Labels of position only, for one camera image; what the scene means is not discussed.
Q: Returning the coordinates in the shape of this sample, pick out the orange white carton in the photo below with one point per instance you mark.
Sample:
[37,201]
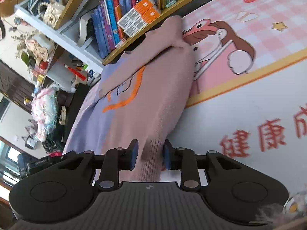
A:
[140,7]
[146,19]

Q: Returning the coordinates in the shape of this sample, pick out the white box with red end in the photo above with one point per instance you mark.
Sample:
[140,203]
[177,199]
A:
[120,42]

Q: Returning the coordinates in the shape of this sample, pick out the white and wood bookshelf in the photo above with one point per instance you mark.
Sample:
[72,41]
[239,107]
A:
[72,3]

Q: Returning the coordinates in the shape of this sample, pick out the dark brown cloth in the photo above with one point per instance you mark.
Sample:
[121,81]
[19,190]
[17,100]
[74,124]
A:
[64,98]

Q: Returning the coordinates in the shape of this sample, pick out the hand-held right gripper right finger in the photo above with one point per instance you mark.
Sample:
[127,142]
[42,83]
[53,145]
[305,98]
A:
[168,157]

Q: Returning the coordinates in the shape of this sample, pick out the dried flowers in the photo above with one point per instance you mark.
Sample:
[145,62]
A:
[20,43]

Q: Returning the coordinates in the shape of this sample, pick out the cartoon figure plaque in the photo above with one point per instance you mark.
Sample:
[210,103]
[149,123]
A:
[39,48]

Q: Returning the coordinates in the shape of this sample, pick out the red tassel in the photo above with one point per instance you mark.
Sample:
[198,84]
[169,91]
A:
[75,72]

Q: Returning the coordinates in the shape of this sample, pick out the cream quilted pearl handbag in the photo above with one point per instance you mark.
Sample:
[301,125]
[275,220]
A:
[54,13]

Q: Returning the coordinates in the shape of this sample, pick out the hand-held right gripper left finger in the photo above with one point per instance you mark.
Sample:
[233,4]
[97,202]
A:
[133,157]

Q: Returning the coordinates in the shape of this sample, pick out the white pencil jar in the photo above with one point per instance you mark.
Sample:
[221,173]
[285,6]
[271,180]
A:
[92,73]

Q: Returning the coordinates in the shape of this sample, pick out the grey fluffy toy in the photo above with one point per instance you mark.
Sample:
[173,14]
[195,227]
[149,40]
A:
[287,208]

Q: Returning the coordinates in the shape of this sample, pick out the beige wrist watch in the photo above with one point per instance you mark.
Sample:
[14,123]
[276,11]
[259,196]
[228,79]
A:
[62,115]

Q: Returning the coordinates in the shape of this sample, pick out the pink plush in clear wrap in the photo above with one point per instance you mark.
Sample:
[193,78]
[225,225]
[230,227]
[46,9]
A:
[44,112]

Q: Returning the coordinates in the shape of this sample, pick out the dark wooden cabinet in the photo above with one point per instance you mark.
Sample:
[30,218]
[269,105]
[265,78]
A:
[14,86]

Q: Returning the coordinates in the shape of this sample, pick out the purple and pink sweater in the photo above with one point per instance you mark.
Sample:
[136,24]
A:
[144,95]

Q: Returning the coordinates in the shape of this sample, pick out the row of blue purple books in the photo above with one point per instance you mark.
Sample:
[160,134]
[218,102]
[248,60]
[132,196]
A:
[105,28]

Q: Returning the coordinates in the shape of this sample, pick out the red round doll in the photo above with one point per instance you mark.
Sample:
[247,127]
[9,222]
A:
[43,65]

